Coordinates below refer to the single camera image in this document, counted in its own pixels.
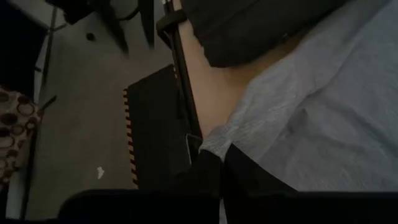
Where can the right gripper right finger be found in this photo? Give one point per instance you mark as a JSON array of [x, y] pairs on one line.
[[248, 177]]

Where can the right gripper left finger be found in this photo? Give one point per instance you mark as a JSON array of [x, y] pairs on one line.
[[210, 174]]

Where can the light grey t-shirt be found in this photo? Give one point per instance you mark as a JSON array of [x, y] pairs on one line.
[[326, 109]]

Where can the dark grey garment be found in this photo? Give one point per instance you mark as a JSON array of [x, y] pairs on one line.
[[248, 31]]

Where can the black mat hazard stripe edge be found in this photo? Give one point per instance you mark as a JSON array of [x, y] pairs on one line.
[[155, 124]]

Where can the white paper scrap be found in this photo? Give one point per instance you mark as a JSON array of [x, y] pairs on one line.
[[100, 172]]

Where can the circle patterned fabric seat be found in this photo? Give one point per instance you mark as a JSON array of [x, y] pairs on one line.
[[15, 124]]

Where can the black office chair base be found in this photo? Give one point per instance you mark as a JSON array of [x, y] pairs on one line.
[[77, 9]]

